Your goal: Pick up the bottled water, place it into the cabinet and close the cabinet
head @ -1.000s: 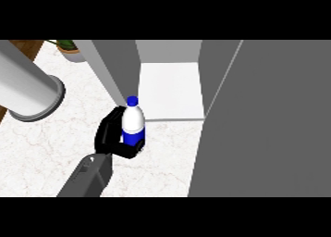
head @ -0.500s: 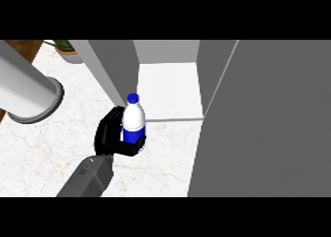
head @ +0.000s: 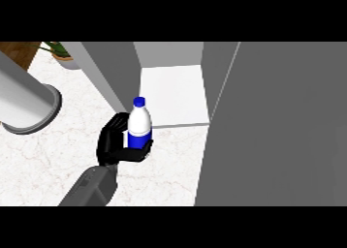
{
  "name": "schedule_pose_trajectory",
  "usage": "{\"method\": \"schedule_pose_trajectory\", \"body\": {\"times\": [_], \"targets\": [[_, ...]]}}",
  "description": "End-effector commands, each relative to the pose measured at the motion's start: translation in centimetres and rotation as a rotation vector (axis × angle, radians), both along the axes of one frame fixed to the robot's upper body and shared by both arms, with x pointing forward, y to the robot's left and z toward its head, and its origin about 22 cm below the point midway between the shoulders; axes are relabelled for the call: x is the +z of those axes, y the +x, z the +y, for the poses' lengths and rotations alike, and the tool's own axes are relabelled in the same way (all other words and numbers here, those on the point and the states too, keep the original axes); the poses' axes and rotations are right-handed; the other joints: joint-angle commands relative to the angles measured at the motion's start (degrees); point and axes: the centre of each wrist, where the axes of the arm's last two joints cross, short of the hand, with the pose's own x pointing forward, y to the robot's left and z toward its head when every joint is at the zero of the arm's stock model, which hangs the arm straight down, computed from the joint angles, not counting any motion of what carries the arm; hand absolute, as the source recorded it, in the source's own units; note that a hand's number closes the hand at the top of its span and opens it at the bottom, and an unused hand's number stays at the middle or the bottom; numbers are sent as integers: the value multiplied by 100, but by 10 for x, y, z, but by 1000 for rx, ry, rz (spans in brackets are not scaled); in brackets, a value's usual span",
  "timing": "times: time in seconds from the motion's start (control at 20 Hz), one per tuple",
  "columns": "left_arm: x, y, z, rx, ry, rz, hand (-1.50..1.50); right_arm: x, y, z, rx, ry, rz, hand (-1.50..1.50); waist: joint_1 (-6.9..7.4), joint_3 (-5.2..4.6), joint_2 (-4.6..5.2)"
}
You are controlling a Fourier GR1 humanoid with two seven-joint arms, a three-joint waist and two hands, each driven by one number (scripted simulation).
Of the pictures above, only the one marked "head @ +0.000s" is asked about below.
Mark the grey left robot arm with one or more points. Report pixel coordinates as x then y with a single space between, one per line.
92 190

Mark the grey cabinet with white shelf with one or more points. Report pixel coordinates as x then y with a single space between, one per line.
173 93

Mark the pale grey cylinder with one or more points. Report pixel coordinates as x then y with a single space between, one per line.
18 97

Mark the white blue-capped water bottle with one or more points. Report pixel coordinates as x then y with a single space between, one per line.
138 121

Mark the large flat grey cabinet door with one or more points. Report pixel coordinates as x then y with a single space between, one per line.
286 129

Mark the potted green plant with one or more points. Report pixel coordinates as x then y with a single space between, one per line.
65 61

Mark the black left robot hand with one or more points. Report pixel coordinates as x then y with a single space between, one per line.
109 145

